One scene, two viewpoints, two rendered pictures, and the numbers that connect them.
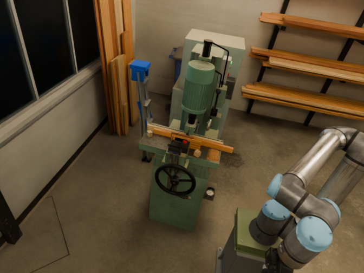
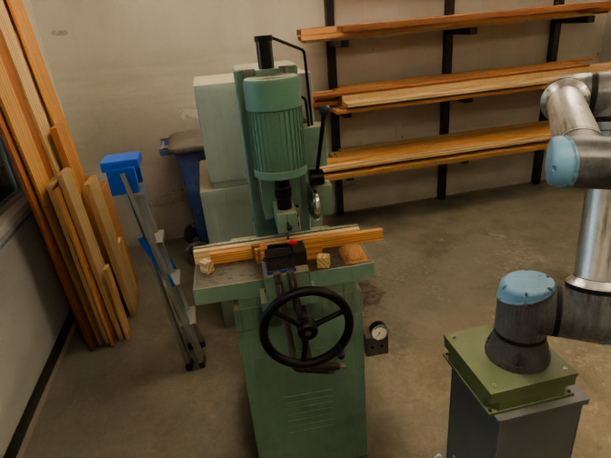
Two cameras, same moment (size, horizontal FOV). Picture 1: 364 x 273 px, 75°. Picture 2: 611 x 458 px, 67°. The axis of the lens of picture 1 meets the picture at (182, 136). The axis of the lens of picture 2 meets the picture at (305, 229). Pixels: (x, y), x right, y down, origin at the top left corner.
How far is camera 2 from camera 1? 0.45 m
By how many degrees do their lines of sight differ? 18
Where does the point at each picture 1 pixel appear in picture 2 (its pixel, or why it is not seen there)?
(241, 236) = (488, 378)
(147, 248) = not seen: outside the picture
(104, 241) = not seen: outside the picture
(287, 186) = (590, 141)
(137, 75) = (123, 181)
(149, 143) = (216, 283)
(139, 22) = (74, 114)
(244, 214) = (464, 340)
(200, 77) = (280, 95)
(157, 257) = not seen: outside the picture
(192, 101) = (278, 153)
